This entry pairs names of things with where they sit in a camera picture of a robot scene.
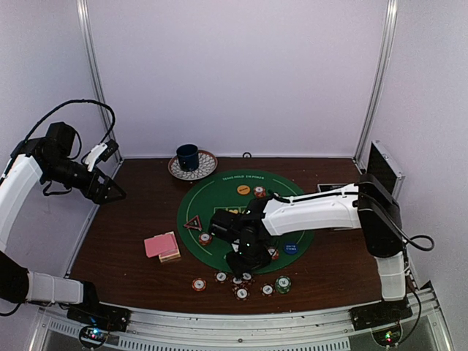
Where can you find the orange big blind button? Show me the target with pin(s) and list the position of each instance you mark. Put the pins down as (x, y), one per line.
(243, 189)

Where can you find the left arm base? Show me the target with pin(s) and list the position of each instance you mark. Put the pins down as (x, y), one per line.
(98, 324)

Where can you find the right aluminium frame post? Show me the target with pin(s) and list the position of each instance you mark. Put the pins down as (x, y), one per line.
(388, 35)

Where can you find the aluminium frame post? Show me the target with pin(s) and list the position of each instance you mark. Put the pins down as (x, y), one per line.
(85, 27)
(388, 35)

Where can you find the pink playing card deck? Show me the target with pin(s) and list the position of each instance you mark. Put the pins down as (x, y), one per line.
(161, 245)

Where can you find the scattered brown chip three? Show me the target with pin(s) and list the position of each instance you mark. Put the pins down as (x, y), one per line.
(241, 293)

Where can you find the dark blue mug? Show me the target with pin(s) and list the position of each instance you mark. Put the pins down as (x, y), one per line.
(187, 156)

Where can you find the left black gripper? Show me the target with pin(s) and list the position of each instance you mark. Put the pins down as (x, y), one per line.
(98, 195)

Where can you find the red poker chip stack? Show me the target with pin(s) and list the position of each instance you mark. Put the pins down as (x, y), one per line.
(199, 284)

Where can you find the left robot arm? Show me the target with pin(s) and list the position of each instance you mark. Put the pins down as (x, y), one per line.
(45, 160)

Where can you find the left aluminium frame post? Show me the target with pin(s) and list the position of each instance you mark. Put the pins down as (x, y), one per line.
(85, 27)

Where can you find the scattered brown chip one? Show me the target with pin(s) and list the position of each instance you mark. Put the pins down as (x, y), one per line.
(220, 277)

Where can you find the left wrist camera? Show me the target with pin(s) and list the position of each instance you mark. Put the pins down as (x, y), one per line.
(99, 153)

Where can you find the front aluminium rail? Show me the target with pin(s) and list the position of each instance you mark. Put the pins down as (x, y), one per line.
(327, 329)

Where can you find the green poker chip stack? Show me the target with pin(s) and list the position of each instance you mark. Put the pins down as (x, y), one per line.
(283, 284)

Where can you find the aluminium poker chip case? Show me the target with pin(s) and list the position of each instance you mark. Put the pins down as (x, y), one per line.
(385, 168)

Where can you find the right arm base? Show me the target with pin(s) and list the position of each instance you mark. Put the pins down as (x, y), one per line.
(383, 319)

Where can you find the red chips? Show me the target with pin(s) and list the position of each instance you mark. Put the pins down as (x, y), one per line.
(273, 253)
(259, 191)
(205, 239)

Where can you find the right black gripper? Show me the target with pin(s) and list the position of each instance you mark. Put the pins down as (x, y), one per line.
(239, 268)

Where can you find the patterned ceramic saucer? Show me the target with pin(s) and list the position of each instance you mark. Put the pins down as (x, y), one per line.
(207, 165)

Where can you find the brown poker chip stack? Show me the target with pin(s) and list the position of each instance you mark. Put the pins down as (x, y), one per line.
(238, 282)

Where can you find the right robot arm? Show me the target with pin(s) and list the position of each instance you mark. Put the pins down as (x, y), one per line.
(365, 205)

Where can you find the triangular black red dealer button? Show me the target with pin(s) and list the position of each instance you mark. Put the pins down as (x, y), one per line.
(194, 223)

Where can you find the blue small blind button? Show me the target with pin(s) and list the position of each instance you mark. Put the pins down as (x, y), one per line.
(291, 248)

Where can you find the round green poker mat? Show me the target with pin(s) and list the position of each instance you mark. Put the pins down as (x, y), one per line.
(219, 192)

